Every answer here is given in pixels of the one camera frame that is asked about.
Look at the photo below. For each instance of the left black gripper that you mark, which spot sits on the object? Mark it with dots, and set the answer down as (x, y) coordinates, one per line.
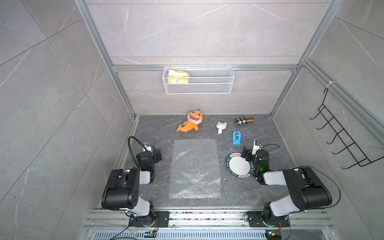
(156, 156)

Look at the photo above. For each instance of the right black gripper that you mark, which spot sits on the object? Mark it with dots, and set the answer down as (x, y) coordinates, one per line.
(249, 154)

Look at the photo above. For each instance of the white dinner plate dark rim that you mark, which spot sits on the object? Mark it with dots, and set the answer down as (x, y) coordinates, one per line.
(238, 167)

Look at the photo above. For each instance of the clear bubble wrap sheet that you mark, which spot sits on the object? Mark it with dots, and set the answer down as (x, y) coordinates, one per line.
(195, 171)

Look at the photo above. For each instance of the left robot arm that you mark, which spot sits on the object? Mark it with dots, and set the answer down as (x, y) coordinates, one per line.
(121, 192)

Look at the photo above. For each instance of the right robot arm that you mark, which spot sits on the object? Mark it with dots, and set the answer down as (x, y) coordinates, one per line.
(306, 191)

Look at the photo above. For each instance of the blue tape dispenser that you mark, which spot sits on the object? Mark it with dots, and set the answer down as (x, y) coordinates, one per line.
(237, 138)

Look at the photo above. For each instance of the plaid brown pouch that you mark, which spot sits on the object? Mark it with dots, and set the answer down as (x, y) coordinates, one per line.
(244, 120)

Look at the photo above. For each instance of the small white figurine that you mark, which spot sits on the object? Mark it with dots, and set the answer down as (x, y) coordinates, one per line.
(221, 126)

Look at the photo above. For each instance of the orange shark plush toy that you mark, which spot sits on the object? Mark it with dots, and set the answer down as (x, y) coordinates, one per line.
(194, 118)

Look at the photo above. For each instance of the yellow white cloth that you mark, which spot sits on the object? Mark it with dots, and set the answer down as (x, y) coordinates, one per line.
(178, 77)

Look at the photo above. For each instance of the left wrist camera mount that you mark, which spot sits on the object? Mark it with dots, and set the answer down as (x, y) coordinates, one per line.
(147, 146)

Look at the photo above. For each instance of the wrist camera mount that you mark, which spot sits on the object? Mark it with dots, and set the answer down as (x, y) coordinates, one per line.
(257, 145)
(147, 146)

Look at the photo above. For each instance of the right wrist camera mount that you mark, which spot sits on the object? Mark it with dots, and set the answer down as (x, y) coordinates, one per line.
(257, 145)

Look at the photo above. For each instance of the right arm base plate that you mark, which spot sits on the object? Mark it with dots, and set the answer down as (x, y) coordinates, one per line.
(261, 219)

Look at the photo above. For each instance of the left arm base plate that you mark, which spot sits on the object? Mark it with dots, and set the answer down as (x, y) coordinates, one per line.
(156, 219)

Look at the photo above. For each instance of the aluminium mounting rail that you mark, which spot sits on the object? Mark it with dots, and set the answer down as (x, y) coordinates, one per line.
(222, 223)

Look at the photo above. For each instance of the white wire wall basket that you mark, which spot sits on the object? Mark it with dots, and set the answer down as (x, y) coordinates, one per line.
(202, 80)

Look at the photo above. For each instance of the black wire hook rack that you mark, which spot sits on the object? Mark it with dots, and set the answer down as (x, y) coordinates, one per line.
(349, 145)

